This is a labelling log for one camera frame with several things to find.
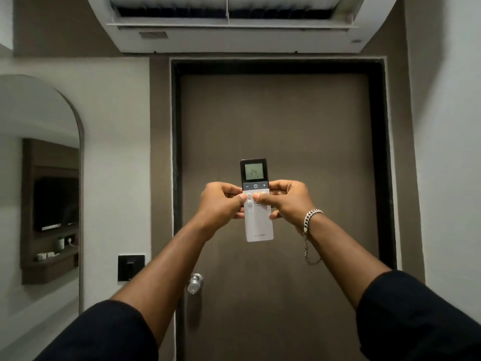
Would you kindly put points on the person's left forearm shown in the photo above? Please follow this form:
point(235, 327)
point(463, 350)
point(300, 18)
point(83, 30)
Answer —
point(171, 266)

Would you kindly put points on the black right sleeve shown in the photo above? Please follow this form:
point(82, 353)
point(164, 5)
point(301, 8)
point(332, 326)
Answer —
point(421, 319)

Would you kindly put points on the black wall switch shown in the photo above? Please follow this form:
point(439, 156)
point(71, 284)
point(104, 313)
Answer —
point(131, 267)

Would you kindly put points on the white air conditioner unit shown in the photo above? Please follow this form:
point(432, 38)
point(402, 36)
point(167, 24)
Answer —
point(240, 39)

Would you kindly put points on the black television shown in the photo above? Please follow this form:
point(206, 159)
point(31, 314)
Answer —
point(55, 202)

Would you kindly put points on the silver door knob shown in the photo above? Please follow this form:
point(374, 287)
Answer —
point(194, 283)

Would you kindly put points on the brown door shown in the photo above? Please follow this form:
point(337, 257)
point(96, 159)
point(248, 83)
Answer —
point(293, 127)

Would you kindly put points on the white and black remote control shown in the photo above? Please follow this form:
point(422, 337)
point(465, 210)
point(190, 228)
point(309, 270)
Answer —
point(257, 221)

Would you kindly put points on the person's left thumb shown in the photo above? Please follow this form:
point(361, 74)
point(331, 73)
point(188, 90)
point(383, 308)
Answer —
point(236, 202)

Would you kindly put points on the arched wall mirror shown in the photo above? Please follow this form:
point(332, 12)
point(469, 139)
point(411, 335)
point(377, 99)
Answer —
point(41, 116)

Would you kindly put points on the person's right thumb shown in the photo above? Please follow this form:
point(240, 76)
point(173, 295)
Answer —
point(265, 199)

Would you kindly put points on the black left sleeve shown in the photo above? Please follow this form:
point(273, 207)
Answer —
point(105, 334)

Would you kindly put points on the black sleeve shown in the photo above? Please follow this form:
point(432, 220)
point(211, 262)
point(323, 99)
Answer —
point(105, 334)
point(421, 319)

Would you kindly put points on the person's right hand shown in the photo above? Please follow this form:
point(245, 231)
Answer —
point(291, 204)

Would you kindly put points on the person's right forearm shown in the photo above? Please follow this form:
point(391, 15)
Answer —
point(344, 255)

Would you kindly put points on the dark door frame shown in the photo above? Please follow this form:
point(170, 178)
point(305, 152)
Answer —
point(381, 146)

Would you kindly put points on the brown wooden wall unit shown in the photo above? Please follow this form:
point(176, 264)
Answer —
point(45, 157)

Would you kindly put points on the person's left hand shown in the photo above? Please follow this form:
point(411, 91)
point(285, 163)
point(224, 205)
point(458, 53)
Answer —
point(217, 206)

